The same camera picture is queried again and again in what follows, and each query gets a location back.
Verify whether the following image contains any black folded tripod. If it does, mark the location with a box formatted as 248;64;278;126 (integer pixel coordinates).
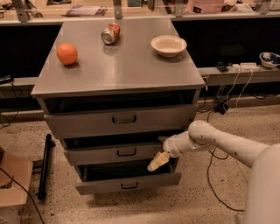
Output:
38;134;55;200

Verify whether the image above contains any blue white patterned bowl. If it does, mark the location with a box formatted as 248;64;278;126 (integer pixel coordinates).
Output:
259;52;280;68

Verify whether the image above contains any crushed red soda can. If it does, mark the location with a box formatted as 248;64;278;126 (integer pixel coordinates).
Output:
101;23;121;45

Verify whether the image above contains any grey metal drawer cabinet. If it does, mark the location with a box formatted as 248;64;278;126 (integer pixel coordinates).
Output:
31;17;207;138

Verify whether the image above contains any grey top drawer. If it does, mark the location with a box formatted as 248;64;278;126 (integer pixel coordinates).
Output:
45;104;197;139

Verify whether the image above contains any white hanging cable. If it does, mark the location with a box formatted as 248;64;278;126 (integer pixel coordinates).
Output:
224;69;254;110

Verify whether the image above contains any white power strip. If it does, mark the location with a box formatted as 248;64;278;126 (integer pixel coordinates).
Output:
233;62;260;71

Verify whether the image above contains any black small device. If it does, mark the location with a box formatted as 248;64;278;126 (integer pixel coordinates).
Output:
216;62;228;73

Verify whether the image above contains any grey bottom drawer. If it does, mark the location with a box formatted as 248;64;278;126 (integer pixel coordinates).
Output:
75;158;181;195

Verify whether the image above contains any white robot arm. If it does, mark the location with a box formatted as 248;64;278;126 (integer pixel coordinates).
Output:
148;120;280;224

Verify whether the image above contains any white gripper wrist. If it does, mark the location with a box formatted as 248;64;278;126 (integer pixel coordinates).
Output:
147;131;192;172

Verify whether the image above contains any white ceramic bowl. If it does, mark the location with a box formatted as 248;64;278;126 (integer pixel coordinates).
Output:
150;35;187;58

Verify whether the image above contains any orange fruit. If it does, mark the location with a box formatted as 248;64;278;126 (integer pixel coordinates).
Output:
56;43;78;66

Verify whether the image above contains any brown cardboard box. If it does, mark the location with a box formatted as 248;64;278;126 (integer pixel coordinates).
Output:
0;148;32;224

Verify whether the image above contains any grey drawer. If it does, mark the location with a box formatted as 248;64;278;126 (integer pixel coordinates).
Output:
45;104;197;139
75;158;181;195
64;141;163;165

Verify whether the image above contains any black cable over box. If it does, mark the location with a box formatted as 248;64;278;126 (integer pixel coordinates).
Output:
0;167;46;224

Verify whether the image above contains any magazine on shelf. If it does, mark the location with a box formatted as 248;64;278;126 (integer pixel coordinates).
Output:
66;5;107;17

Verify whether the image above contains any black floor cable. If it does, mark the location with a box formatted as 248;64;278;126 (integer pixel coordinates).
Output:
206;108;245;213

